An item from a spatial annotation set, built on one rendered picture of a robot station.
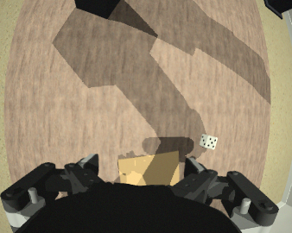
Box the pale yellow flat mat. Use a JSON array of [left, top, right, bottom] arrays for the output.
[[117, 150, 179, 186]]

